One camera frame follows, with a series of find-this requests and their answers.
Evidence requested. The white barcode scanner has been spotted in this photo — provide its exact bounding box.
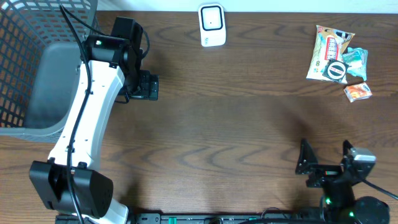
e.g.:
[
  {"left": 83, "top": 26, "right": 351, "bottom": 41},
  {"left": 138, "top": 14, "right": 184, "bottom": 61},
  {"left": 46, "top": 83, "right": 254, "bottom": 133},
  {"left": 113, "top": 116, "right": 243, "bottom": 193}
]
[{"left": 198, "top": 3, "right": 226, "bottom": 47}]

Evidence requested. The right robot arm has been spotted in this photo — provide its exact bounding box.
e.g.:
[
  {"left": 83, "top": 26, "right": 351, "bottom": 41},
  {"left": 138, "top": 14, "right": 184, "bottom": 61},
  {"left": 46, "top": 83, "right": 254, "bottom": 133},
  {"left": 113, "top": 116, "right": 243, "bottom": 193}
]
[{"left": 295, "top": 139, "right": 390, "bottom": 224}]

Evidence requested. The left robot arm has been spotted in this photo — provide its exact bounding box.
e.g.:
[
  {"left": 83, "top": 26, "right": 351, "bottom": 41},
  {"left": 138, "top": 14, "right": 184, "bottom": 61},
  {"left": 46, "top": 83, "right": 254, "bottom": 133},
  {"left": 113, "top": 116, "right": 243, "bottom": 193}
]
[{"left": 29, "top": 17, "right": 159, "bottom": 223}]

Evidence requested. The green Zam-Buk ointment box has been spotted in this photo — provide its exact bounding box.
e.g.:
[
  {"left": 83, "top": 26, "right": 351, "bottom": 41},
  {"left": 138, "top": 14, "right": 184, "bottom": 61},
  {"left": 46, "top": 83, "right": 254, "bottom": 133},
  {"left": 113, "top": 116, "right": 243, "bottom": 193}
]
[{"left": 322, "top": 59, "right": 349, "bottom": 84}]

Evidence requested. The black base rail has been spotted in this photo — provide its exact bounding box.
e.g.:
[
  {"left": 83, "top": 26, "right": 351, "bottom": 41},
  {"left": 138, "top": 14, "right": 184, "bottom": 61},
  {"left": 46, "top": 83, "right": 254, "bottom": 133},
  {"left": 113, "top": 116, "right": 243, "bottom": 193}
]
[{"left": 55, "top": 212, "right": 327, "bottom": 224}]

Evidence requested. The orange snack packet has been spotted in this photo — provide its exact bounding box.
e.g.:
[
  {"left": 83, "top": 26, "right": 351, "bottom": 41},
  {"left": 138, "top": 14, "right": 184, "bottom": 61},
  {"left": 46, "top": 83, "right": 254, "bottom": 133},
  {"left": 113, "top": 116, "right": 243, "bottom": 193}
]
[{"left": 344, "top": 82, "right": 373, "bottom": 103}]

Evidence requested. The teal white tissue packet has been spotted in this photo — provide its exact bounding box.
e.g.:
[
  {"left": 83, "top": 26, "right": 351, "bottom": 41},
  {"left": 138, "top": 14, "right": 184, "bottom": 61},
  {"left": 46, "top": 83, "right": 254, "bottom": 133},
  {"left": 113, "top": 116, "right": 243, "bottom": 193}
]
[{"left": 347, "top": 47, "right": 368, "bottom": 82}]

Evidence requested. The grey plastic mesh basket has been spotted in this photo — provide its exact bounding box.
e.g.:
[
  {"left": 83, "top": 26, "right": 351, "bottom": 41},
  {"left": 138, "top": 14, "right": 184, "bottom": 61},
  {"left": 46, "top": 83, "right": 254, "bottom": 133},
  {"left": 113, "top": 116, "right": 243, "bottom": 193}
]
[{"left": 1, "top": 0, "right": 98, "bottom": 142}]

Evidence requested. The cream snack bag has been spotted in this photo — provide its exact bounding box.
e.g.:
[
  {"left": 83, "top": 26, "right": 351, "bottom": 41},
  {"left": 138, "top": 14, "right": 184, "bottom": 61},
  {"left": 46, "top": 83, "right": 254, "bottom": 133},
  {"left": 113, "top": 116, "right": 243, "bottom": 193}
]
[{"left": 306, "top": 25, "right": 355, "bottom": 82}]

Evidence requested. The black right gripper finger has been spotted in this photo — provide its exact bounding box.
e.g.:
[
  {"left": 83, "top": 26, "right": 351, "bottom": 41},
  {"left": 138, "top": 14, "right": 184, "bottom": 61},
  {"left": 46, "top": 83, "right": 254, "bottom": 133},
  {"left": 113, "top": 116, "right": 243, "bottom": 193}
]
[
  {"left": 343, "top": 140, "right": 353, "bottom": 158},
  {"left": 295, "top": 139, "right": 318, "bottom": 174}
]

